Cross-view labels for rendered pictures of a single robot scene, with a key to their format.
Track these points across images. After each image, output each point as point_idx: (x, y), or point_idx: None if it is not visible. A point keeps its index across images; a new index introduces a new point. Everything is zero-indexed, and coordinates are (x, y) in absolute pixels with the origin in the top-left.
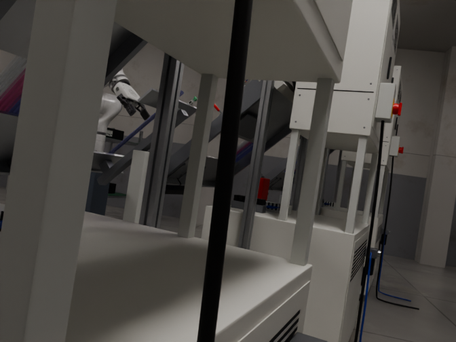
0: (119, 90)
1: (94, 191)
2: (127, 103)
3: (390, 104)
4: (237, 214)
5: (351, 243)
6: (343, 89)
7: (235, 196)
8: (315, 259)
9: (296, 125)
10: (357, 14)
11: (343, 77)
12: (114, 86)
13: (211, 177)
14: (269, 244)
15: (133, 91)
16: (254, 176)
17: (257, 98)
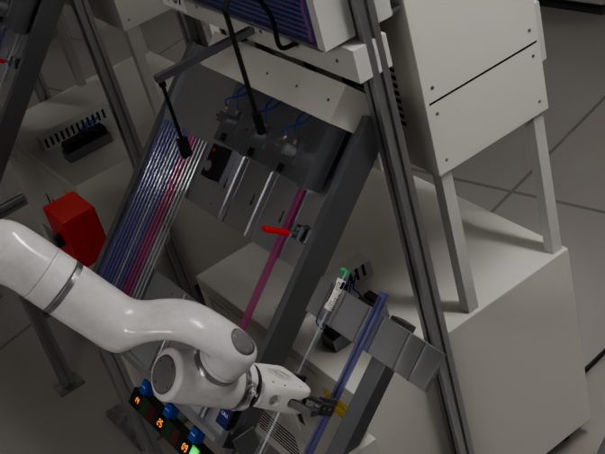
0: (282, 398)
1: None
2: (320, 404)
3: (542, 38)
4: None
5: (568, 260)
6: (495, 62)
7: (335, 331)
8: (536, 317)
9: (449, 164)
10: None
11: (490, 42)
12: (260, 401)
13: None
14: (473, 356)
15: (271, 370)
16: (434, 292)
17: (370, 167)
